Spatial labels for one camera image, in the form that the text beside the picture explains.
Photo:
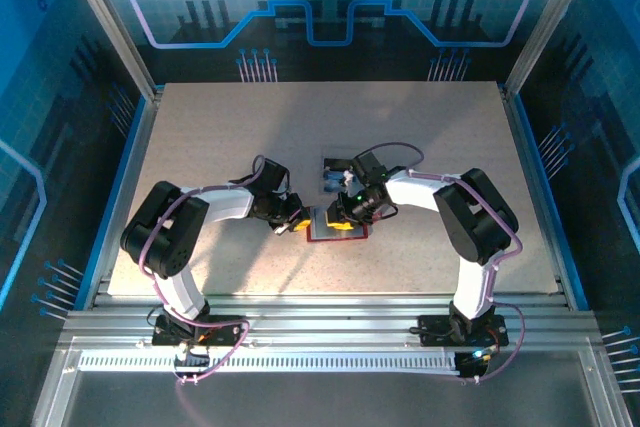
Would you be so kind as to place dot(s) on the red tray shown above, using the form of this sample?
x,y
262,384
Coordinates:
x,y
357,233

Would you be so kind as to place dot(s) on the blue credit card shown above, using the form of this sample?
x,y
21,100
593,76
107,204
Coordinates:
x,y
332,182

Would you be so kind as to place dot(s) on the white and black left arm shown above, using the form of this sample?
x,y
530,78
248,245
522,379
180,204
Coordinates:
x,y
225,202

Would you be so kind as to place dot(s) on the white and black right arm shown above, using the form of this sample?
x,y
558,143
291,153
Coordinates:
x,y
410,192

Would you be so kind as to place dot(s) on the blue edge strip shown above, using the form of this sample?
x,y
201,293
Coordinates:
x,y
549,197
115,197

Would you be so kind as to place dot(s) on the white connector board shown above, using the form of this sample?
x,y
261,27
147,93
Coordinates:
x,y
192,359

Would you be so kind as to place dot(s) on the grey metal shelf plate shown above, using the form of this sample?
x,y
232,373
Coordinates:
x,y
325,402

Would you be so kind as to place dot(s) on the black controller board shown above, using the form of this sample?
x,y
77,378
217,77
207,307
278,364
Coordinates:
x,y
472,364

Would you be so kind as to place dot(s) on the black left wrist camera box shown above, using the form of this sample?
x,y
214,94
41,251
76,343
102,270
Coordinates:
x,y
272,172

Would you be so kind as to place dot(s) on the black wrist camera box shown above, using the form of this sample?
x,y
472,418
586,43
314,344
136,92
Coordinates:
x,y
272,172
370,164

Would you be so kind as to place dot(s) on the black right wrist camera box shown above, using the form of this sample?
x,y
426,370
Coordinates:
x,y
370,164

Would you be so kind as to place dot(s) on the wide aluminium frame beam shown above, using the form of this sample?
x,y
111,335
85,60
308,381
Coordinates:
x,y
325,322

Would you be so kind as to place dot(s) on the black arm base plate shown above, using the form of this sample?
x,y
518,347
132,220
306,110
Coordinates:
x,y
165,337
430,322

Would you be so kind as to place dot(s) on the aluminium side rail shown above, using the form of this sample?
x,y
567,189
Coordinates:
x,y
537,197
128,197

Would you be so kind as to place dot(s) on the aluminium frame post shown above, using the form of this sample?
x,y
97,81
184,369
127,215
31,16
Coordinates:
x,y
107,22
550,22

